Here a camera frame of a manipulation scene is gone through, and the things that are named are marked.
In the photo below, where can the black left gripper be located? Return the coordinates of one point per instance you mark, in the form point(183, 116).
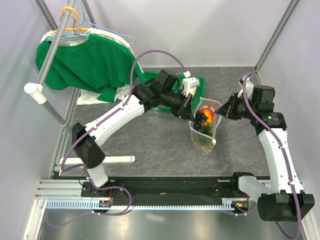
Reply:
point(184, 110)

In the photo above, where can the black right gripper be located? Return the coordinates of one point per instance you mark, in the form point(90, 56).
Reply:
point(228, 109)

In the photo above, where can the dark purple grape bunch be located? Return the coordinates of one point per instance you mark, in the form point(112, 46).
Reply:
point(197, 123)

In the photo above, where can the clear dotted zip top bag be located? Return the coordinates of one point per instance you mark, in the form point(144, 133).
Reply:
point(213, 105)

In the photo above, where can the orange carrot with green leaves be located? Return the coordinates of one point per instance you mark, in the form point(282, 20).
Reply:
point(204, 142)

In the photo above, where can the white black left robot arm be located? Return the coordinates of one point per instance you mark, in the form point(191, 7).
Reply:
point(166, 89)

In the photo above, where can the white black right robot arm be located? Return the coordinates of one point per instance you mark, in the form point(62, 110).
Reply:
point(285, 199)

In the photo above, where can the green plastic tray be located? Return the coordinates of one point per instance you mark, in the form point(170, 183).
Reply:
point(200, 91)

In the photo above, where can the green t-shirt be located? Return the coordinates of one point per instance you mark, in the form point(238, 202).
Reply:
point(99, 65)

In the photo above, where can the white t-shirt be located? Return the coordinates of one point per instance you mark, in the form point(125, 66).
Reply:
point(89, 97)

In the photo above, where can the teal clothes hanger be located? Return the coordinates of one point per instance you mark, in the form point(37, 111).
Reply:
point(51, 36)

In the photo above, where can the silver clothes rack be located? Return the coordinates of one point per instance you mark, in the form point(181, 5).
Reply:
point(55, 78)

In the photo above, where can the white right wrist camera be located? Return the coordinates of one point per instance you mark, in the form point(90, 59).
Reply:
point(249, 87)

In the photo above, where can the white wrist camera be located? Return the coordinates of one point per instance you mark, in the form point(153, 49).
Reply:
point(249, 87)
point(190, 84)

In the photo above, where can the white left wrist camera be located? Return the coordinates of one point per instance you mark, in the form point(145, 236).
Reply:
point(190, 84)

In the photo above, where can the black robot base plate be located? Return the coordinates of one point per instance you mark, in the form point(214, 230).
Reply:
point(211, 186)

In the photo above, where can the blue wire hanger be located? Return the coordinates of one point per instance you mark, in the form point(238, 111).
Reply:
point(88, 18)

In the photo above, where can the white slotted cable duct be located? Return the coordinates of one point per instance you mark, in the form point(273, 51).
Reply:
point(98, 204)

